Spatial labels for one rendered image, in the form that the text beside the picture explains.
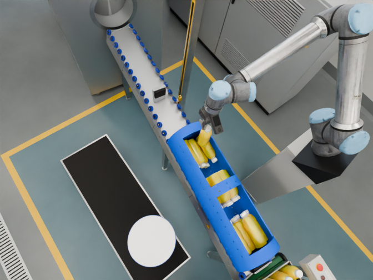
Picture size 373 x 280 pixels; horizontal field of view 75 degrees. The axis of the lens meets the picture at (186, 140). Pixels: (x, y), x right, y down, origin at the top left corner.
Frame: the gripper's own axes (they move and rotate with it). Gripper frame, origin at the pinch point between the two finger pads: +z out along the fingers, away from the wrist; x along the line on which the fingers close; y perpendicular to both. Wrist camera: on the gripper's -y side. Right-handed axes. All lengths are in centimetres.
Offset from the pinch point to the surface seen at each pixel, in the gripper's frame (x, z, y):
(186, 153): 14.1, 14.8, -4.0
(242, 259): 16, 17, -70
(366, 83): -262, 109, 0
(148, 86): 7, 42, 67
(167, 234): 45, 31, -39
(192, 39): -27, 3, 65
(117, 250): 86, 120, -29
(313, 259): -24, 25, -92
